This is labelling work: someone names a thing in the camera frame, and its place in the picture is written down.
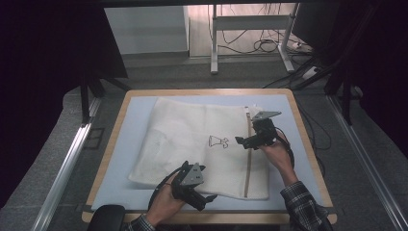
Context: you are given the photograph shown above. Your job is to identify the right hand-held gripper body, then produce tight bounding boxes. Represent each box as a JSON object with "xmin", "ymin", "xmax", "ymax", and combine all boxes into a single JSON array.
[{"xmin": 242, "ymin": 110, "xmax": 283, "ymax": 151}]

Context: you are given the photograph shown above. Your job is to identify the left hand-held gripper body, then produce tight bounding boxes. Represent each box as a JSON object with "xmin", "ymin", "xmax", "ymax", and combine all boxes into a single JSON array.
[{"xmin": 170, "ymin": 160, "xmax": 207, "ymax": 213}]

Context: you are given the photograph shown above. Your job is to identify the white mesh laundry bag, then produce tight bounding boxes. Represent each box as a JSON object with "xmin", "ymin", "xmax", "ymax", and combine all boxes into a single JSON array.
[{"xmin": 127, "ymin": 96, "xmax": 271, "ymax": 201}]

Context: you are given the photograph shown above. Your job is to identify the person's right hand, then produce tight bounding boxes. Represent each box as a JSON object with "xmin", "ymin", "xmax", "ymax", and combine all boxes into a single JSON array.
[{"xmin": 259, "ymin": 130, "xmax": 294, "ymax": 177}]

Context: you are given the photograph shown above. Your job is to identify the person's left hand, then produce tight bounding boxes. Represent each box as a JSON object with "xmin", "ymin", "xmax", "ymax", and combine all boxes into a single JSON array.
[{"xmin": 145, "ymin": 172, "xmax": 188, "ymax": 226}]

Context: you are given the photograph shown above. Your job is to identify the wooden table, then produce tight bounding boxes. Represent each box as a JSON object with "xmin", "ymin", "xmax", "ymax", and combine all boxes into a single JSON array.
[{"xmin": 81, "ymin": 88, "xmax": 339, "ymax": 225}]

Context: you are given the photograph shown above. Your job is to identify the white power strip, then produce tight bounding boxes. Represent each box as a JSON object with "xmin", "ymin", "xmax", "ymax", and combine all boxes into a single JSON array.
[{"xmin": 301, "ymin": 65, "xmax": 319, "ymax": 81}]

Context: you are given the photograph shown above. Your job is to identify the light blue table mat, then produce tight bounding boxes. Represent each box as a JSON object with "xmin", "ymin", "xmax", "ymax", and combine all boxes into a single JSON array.
[{"xmin": 90, "ymin": 93, "xmax": 325, "ymax": 212}]

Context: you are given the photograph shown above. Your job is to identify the black rounded pad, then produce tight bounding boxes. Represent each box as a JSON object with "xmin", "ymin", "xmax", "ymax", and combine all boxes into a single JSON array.
[{"xmin": 86, "ymin": 204, "xmax": 127, "ymax": 231}]

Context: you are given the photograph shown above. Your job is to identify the black metal stand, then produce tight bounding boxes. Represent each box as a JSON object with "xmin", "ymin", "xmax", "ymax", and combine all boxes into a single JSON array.
[
  {"xmin": 290, "ymin": 3, "xmax": 383, "ymax": 127},
  {"xmin": 79, "ymin": 71, "xmax": 132, "ymax": 125}
]

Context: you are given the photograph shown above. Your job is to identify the dark floor vent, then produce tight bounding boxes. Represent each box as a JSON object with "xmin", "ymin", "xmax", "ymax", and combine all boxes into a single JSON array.
[{"xmin": 83, "ymin": 127, "xmax": 106, "ymax": 150}]

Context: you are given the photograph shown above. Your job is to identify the black curtain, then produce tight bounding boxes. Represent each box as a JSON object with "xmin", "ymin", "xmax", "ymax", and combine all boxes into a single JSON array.
[
  {"xmin": 0, "ymin": 0, "xmax": 129, "ymax": 210},
  {"xmin": 293, "ymin": 0, "xmax": 408, "ymax": 162}
]

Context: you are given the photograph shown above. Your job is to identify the white cabinet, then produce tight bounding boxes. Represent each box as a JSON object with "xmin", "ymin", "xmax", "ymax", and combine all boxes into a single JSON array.
[{"xmin": 103, "ymin": 5, "xmax": 191, "ymax": 56}]

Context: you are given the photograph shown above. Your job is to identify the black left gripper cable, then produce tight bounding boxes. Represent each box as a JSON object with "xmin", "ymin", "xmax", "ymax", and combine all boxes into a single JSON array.
[{"xmin": 147, "ymin": 167, "xmax": 186, "ymax": 211}]

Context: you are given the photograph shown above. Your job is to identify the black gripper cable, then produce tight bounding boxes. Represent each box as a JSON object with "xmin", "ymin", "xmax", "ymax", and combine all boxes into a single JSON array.
[
  {"xmin": 273, "ymin": 125, "xmax": 296, "ymax": 169},
  {"xmin": 147, "ymin": 167, "xmax": 186, "ymax": 211}
]

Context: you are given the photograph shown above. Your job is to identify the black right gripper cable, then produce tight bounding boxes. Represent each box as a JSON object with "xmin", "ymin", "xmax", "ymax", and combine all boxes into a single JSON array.
[{"xmin": 273, "ymin": 125, "xmax": 296, "ymax": 169}]

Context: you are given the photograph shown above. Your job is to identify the thin black cable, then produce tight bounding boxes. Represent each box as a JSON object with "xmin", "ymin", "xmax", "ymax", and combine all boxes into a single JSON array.
[{"xmin": 296, "ymin": 101, "xmax": 333, "ymax": 179}]

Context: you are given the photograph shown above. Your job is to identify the black floor cables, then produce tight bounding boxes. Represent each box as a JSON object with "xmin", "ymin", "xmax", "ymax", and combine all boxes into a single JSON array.
[{"xmin": 206, "ymin": 3, "xmax": 314, "ymax": 56}]

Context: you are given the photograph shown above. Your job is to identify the white desk frame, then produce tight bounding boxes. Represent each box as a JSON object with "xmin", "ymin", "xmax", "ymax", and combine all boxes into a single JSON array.
[{"xmin": 209, "ymin": 2, "xmax": 301, "ymax": 75}]

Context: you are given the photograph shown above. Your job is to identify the aluminium floor rail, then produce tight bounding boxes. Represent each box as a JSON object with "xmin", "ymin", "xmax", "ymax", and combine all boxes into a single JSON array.
[
  {"xmin": 31, "ymin": 96, "xmax": 103, "ymax": 231},
  {"xmin": 325, "ymin": 94, "xmax": 408, "ymax": 231}
]

